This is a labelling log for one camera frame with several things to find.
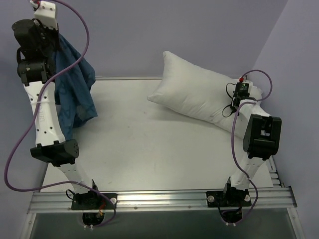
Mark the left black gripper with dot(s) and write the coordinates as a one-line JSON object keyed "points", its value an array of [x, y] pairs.
{"points": [[50, 40]]}

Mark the blue cartoon pillowcase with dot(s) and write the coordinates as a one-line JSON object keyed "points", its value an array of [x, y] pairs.
{"points": [[75, 105]]}

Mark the white pillow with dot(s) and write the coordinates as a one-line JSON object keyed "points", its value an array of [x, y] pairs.
{"points": [[197, 93]]}

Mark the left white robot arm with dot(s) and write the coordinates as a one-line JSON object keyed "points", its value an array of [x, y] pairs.
{"points": [[38, 69]]}

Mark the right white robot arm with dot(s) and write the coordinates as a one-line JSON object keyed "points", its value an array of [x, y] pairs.
{"points": [[261, 140]]}

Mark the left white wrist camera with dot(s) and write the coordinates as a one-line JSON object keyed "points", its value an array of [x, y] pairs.
{"points": [[46, 13]]}

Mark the aluminium back rail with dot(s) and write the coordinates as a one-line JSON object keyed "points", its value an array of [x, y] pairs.
{"points": [[102, 78]]}

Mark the aluminium rail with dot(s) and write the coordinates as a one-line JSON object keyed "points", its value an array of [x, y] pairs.
{"points": [[274, 174], [152, 201], [102, 78]]}

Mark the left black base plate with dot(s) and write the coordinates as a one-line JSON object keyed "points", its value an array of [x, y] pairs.
{"points": [[99, 201]]}

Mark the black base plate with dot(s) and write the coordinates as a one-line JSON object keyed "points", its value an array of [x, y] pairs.
{"points": [[99, 201], [224, 198]]}

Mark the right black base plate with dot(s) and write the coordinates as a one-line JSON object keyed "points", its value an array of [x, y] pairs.
{"points": [[224, 198]]}

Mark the aluminium right side rail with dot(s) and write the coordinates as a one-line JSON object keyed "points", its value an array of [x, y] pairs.
{"points": [[274, 174]]}

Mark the aluminium front rail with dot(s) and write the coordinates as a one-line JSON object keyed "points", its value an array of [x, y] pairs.
{"points": [[152, 201]]}

